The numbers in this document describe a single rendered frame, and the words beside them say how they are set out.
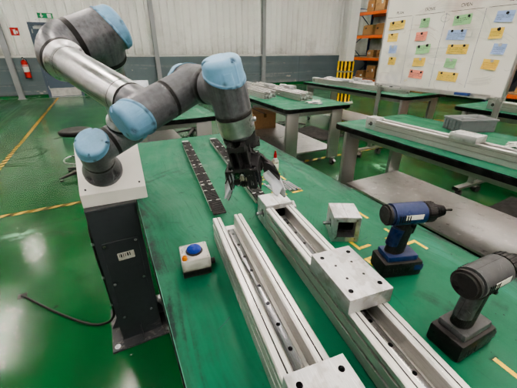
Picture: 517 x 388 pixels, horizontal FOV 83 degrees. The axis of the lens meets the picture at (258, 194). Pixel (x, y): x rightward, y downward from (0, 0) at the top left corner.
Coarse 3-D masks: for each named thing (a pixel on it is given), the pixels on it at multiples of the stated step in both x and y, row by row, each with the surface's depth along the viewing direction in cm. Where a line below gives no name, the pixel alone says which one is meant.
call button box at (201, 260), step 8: (184, 248) 85; (192, 256) 81; (200, 256) 81; (208, 256) 82; (184, 264) 80; (192, 264) 81; (200, 264) 82; (208, 264) 83; (184, 272) 81; (192, 272) 82; (200, 272) 83; (208, 272) 84
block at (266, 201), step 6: (258, 198) 107; (264, 198) 106; (270, 198) 106; (276, 198) 106; (282, 198) 106; (288, 198) 106; (258, 204) 108; (264, 204) 102; (270, 204) 102; (276, 204) 102; (282, 204) 103; (288, 204) 103; (258, 210) 110; (264, 210) 103; (276, 210) 105; (282, 210) 106; (258, 216) 111; (264, 216) 105; (264, 222) 106
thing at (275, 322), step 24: (240, 216) 96; (216, 240) 94; (240, 240) 91; (240, 264) 75; (264, 264) 75; (240, 288) 69; (264, 288) 71; (264, 312) 61; (288, 312) 61; (264, 336) 56; (288, 336) 59; (312, 336) 56; (264, 360) 57; (288, 360) 52; (312, 360) 53
